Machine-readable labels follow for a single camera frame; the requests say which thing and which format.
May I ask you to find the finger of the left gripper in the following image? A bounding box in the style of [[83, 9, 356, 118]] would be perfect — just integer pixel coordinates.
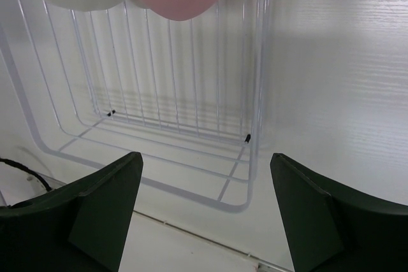
[[1, 152, 143, 271], [270, 153, 407, 271]]

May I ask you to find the clear wire dish rack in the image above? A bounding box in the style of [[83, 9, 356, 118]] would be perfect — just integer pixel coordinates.
[[1, 0, 270, 213]]

